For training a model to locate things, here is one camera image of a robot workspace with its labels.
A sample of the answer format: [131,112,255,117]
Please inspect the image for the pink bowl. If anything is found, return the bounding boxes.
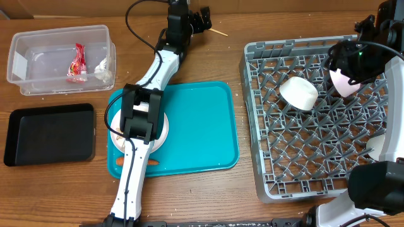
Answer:
[330,69,361,98]

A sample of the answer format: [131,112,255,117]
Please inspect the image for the white cup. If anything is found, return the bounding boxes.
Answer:
[366,134,385,161]

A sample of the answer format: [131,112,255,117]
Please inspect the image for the grey dishwasher rack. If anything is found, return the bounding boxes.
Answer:
[239,36,401,203]

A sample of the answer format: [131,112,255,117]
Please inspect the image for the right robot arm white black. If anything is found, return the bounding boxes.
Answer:
[299,0,403,226]

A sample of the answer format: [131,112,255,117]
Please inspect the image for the clear plastic bin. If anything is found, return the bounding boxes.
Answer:
[6,25,116,96]

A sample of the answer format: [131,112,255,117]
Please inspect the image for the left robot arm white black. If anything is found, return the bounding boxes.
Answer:
[99,0,212,227]

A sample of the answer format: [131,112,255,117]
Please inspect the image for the wooden chopstick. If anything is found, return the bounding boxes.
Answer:
[209,28,229,37]

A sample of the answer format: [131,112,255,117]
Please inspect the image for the black plastic tray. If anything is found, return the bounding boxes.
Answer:
[3,103,96,166]

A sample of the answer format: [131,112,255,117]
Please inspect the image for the orange carrot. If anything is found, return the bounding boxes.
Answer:
[116,157,159,166]

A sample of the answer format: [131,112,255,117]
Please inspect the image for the white bowl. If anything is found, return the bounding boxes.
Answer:
[279,76,318,110]

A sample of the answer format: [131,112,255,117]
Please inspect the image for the teal serving tray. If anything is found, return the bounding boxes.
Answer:
[107,81,241,180]

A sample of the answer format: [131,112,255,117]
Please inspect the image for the red snack wrapper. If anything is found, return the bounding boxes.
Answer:
[66,43,87,83]

